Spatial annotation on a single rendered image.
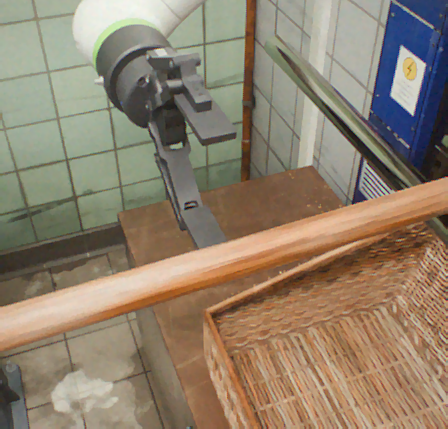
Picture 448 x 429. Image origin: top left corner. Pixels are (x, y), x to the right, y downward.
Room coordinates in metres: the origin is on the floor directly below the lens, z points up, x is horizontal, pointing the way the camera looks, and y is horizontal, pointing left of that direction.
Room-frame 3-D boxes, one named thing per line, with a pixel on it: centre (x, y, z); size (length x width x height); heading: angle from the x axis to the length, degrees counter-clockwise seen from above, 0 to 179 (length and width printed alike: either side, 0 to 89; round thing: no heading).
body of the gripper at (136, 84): (0.54, 0.07, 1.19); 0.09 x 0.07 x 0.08; 22
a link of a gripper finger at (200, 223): (0.42, 0.02, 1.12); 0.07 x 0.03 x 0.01; 22
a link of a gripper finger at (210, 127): (0.42, 0.02, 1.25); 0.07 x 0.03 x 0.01; 22
